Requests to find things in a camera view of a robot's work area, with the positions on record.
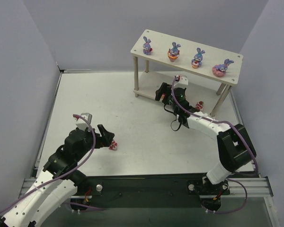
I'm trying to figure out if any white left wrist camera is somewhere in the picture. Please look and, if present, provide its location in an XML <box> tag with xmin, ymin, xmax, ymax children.
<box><xmin>73</xmin><ymin>113</ymin><xmax>92</xmax><ymax>131</ymax></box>

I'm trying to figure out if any pink bear strawberry toy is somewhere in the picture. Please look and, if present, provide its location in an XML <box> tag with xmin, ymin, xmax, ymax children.
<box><xmin>109</xmin><ymin>140</ymin><xmax>118</xmax><ymax>151</ymax></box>

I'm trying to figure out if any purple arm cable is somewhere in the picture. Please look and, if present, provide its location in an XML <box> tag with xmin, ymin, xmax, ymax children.
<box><xmin>171</xmin><ymin>76</ymin><xmax>258</xmax><ymax>175</ymax></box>
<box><xmin>0</xmin><ymin>114</ymin><xmax>96</xmax><ymax>218</ymax></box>

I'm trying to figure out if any black wrist strap loop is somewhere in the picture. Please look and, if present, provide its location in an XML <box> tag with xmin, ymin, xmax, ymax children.
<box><xmin>169</xmin><ymin>118</ymin><xmax>182</xmax><ymax>132</ymax></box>

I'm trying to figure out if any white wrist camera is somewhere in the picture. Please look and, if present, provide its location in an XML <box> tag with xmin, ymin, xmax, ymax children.
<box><xmin>73</xmin><ymin>113</ymin><xmax>92</xmax><ymax>131</ymax></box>
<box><xmin>174</xmin><ymin>75</ymin><xmax>189</xmax><ymax>89</ymax></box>

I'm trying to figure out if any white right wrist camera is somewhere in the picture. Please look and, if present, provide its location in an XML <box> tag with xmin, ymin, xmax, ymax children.
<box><xmin>174</xmin><ymin>75</ymin><xmax>189</xmax><ymax>89</ymax></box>

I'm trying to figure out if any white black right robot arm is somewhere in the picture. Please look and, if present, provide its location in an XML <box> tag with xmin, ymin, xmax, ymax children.
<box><xmin>155</xmin><ymin>82</ymin><xmax>258</xmax><ymax>184</ymax></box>

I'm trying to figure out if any purple bunny on pink donut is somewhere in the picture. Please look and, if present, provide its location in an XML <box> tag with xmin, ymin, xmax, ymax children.
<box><xmin>212</xmin><ymin>59</ymin><xmax>234</xmax><ymax>77</ymax></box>

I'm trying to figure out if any white strawberry cake slice toy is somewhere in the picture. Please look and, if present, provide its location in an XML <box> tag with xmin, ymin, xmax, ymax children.
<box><xmin>195</xmin><ymin>101</ymin><xmax>204</xmax><ymax>111</ymax></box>

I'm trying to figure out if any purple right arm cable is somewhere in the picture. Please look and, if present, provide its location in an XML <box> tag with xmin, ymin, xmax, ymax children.
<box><xmin>171</xmin><ymin>76</ymin><xmax>258</xmax><ymax>175</ymax></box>

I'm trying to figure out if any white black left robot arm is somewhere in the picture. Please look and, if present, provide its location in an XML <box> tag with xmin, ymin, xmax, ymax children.
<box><xmin>0</xmin><ymin>124</ymin><xmax>115</xmax><ymax>227</ymax></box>

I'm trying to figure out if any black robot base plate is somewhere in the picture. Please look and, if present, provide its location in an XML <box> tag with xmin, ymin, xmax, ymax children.
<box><xmin>66</xmin><ymin>173</ymin><xmax>230</xmax><ymax>212</ymax></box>

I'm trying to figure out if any small purple bunny toy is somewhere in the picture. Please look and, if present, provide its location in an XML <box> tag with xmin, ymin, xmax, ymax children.
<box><xmin>143</xmin><ymin>36</ymin><xmax>152</xmax><ymax>55</ymax></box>

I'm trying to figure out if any light wooden two-tier shelf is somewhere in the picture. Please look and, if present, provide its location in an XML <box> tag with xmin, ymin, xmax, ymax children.
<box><xmin>131</xmin><ymin>29</ymin><xmax>243</xmax><ymax>116</ymax></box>

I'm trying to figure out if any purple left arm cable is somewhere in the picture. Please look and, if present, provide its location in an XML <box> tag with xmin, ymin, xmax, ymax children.
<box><xmin>0</xmin><ymin>114</ymin><xmax>96</xmax><ymax>218</ymax></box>

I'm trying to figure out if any purple bunny holding cupcake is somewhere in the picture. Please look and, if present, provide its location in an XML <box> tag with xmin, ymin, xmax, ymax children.
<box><xmin>191</xmin><ymin>47</ymin><xmax>205</xmax><ymax>69</ymax></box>

